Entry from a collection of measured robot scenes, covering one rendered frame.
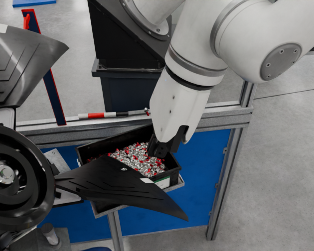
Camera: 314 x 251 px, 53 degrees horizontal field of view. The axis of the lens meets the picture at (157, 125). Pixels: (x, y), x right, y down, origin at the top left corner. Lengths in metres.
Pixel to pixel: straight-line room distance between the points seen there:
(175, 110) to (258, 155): 1.61
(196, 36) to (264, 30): 0.09
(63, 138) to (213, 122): 0.44
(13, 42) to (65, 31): 2.64
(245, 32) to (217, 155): 0.81
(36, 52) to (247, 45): 0.36
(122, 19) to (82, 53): 1.99
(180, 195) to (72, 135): 0.54
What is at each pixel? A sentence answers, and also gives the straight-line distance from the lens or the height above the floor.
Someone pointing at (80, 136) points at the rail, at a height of 0.82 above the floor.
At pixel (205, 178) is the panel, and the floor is 0.51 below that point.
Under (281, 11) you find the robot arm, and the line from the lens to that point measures 0.32.
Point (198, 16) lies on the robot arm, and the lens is 0.38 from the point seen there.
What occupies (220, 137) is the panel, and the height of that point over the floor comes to 0.73.
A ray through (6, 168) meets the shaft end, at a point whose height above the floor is 1.23.
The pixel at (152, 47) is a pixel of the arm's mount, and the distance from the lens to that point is 0.89.
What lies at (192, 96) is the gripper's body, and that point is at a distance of 0.41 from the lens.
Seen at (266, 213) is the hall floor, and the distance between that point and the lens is 1.78.
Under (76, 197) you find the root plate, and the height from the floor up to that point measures 1.12.
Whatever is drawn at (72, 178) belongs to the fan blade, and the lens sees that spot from 0.52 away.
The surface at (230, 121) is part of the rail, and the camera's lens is 0.97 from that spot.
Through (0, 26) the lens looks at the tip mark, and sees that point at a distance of 0.64.
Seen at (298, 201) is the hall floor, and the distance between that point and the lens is 1.89.
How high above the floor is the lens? 1.48
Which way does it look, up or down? 45 degrees down
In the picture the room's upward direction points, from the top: straight up
